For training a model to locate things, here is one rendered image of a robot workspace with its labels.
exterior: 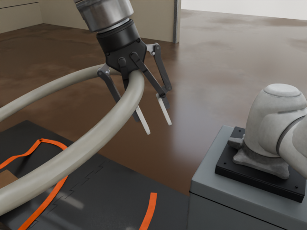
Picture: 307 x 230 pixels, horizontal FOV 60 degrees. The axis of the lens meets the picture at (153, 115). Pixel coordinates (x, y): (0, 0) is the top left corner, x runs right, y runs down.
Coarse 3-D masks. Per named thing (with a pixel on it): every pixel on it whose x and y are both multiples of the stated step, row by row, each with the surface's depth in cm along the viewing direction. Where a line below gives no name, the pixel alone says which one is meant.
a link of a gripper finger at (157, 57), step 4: (156, 44) 51; (156, 48) 50; (160, 48) 51; (156, 52) 51; (160, 52) 51; (156, 56) 51; (160, 56) 51; (156, 60) 51; (160, 60) 52; (156, 64) 54; (160, 64) 52; (160, 68) 52; (164, 68) 52; (160, 72) 53; (164, 72) 53; (164, 76) 53; (164, 80) 53; (168, 80) 54; (168, 84) 54; (168, 88) 54
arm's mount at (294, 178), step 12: (240, 132) 108; (228, 156) 95; (216, 168) 92; (228, 168) 90; (240, 168) 90; (252, 168) 90; (288, 168) 90; (240, 180) 89; (252, 180) 87; (264, 180) 85; (276, 180) 85; (288, 180) 85; (300, 180) 85; (276, 192) 85; (288, 192) 82; (300, 192) 81
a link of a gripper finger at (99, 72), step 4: (100, 72) 50; (104, 72) 51; (100, 76) 51; (104, 76) 51; (108, 76) 52; (104, 80) 51; (108, 80) 52; (112, 80) 54; (108, 84) 52; (112, 84) 52; (108, 88) 52; (112, 88) 52; (116, 88) 55; (112, 92) 53; (116, 92) 53; (116, 96) 53; (120, 96) 55; (116, 100) 54
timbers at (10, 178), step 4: (4, 172) 189; (8, 172) 189; (0, 176) 186; (4, 176) 186; (8, 176) 186; (12, 176) 186; (0, 180) 182; (4, 180) 182; (8, 180) 182; (12, 180) 182; (0, 184) 179; (4, 184) 179
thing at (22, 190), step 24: (96, 72) 67; (24, 96) 71; (0, 120) 69; (120, 120) 38; (72, 144) 35; (96, 144) 35; (48, 168) 33; (72, 168) 34; (0, 192) 32; (24, 192) 32
